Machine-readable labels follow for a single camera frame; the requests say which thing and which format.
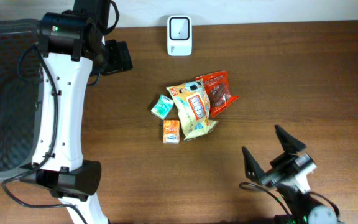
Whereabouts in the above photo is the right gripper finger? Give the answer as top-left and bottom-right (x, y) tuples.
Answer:
(275, 125), (306, 154)
(242, 146), (266, 184)

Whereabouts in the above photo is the teal tissue pack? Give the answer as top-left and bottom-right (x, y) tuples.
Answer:
(150, 95), (174, 120)

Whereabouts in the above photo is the beige snack bag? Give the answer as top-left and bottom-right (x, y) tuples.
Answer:
(166, 80), (218, 141)

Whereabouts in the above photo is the orange tissue pack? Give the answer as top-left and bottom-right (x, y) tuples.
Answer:
(163, 120), (180, 144)

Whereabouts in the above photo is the red snack packet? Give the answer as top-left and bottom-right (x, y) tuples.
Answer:
(196, 71), (239, 118)

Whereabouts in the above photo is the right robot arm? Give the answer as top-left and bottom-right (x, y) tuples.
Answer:
(239, 125), (342, 224)

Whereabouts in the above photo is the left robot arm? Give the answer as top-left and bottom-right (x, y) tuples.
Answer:
(17, 0), (132, 223)

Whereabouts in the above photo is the white barcode scanner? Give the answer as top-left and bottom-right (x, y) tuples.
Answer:
(167, 15), (193, 57)

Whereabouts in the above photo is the grey plastic mesh basket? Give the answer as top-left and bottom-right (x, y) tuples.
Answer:
(0, 19), (43, 182)

